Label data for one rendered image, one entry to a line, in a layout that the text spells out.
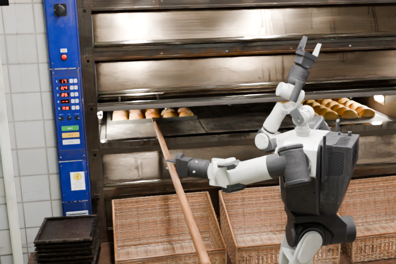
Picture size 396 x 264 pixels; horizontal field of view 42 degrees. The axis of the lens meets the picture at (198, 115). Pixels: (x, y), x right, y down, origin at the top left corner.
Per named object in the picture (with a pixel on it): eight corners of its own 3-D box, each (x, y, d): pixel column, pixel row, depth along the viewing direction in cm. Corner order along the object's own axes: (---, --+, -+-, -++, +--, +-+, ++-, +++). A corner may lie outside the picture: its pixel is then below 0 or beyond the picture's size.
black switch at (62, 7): (54, 16, 262) (52, -6, 260) (66, 15, 263) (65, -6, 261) (53, 16, 259) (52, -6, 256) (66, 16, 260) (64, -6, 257)
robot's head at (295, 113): (314, 117, 208) (304, 101, 209) (310, 122, 201) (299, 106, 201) (302, 125, 211) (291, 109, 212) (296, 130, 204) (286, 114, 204)
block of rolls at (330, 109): (275, 102, 375) (276, 95, 373) (337, 99, 382) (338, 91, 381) (306, 122, 316) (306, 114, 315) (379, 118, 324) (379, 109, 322)
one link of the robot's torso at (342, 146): (358, 199, 223) (362, 119, 215) (344, 231, 193) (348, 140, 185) (291, 190, 236) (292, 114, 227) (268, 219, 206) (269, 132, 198)
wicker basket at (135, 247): (113, 243, 296) (110, 198, 290) (209, 233, 305) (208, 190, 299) (115, 290, 249) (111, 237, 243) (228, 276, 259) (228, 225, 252)
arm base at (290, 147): (287, 189, 198) (316, 182, 194) (278, 189, 187) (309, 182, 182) (279, 151, 202) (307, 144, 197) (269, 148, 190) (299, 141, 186)
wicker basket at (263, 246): (217, 233, 306) (217, 189, 300) (309, 224, 314) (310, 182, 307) (235, 276, 259) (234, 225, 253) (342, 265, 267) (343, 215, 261)
